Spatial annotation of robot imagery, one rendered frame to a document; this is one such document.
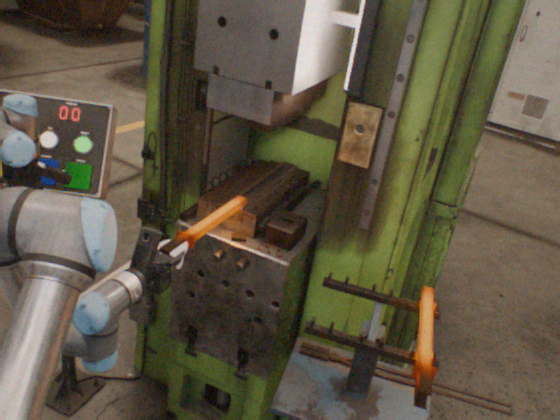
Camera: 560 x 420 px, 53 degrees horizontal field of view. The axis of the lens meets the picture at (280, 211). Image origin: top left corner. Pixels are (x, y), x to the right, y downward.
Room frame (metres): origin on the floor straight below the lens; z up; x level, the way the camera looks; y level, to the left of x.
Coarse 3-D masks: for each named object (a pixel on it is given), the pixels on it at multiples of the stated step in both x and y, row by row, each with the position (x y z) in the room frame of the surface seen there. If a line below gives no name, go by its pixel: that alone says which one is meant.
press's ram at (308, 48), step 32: (224, 0) 1.51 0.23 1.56; (256, 0) 1.47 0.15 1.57; (288, 0) 1.44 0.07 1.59; (320, 0) 1.51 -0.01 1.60; (352, 0) 1.76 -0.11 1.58; (224, 32) 1.50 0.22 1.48; (256, 32) 1.47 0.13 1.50; (288, 32) 1.44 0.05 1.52; (320, 32) 1.55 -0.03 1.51; (224, 64) 1.50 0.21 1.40; (256, 64) 1.47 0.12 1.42; (288, 64) 1.43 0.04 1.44; (320, 64) 1.59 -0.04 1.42
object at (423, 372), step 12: (432, 288) 1.29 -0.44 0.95; (432, 300) 1.23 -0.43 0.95; (420, 312) 1.18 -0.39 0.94; (432, 312) 1.17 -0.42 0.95; (420, 324) 1.13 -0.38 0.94; (432, 324) 1.12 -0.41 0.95; (420, 336) 1.07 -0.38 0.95; (420, 348) 1.03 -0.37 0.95; (420, 360) 0.98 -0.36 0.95; (420, 372) 0.93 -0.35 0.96; (432, 372) 0.95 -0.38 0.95; (420, 384) 0.90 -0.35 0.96; (420, 396) 0.88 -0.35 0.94
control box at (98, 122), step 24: (0, 96) 1.56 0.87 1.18; (48, 96) 1.58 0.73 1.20; (48, 120) 1.55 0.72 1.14; (72, 120) 1.55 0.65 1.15; (96, 120) 1.57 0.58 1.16; (72, 144) 1.52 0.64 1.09; (96, 144) 1.53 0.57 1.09; (96, 168) 1.50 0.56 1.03; (72, 192) 1.45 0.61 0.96; (96, 192) 1.46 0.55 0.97
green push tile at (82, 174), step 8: (72, 168) 1.48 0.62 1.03; (80, 168) 1.48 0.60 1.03; (88, 168) 1.49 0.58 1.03; (72, 176) 1.47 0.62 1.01; (80, 176) 1.47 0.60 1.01; (88, 176) 1.48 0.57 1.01; (64, 184) 1.46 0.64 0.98; (72, 184) 1.46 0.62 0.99; (80, 184) 1.46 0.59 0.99; (88, 184) 1.47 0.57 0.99
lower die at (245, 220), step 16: (240, 176) 1.73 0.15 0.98; (256, 176) 1.73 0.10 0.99; (288, 176) 1.77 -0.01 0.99; (304, 176) 1.79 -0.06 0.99; (208, 192) 1.57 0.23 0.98; (224, 192) 1.57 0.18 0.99; (240, 192) 1.58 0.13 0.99; (272, 192) 1.62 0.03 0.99; (208, 208) 1.50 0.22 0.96; (240, 208) 1.46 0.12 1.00; (256, 208) 1.49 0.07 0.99; (272, 208) 1.55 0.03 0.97; (224, 224) 1.48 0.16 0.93; (240, 224) 1.46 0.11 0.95; (256, 224) 1.45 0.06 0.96
